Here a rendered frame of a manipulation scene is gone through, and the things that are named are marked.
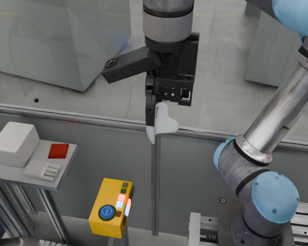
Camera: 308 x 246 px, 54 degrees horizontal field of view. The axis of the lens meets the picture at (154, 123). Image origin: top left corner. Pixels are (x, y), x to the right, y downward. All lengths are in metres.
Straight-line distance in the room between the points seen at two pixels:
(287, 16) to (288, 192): 0.54
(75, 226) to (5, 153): 0.97
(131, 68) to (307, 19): 0.27
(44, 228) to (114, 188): 1.29
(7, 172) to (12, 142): 0.14
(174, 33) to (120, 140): 0.99
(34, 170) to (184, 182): 0.71
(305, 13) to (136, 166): 1.25
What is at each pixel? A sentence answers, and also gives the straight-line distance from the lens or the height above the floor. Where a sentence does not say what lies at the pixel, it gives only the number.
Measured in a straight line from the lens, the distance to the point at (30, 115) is 1.48.
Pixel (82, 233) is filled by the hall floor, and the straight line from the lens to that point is 2.17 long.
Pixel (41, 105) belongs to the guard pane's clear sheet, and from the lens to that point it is 1.42.
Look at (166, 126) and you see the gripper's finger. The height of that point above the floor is 1.52.
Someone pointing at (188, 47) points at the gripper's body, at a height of 1.67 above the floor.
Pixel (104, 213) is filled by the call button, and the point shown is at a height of 1.08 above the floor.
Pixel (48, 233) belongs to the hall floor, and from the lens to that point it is 2.23.
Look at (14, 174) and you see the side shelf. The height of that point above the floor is 0.86.
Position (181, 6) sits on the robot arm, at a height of 1.74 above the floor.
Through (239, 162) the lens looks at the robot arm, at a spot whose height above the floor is 1.26.
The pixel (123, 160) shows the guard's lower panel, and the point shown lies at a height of 0.74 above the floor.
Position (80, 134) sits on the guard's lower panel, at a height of 0.89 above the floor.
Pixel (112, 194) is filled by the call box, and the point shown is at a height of 1.07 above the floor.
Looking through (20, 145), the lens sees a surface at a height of 0.96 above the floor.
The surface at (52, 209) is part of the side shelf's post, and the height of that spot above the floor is 0.46.
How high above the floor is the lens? 1.91
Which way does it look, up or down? 44 degrees down
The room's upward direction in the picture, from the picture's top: straight up
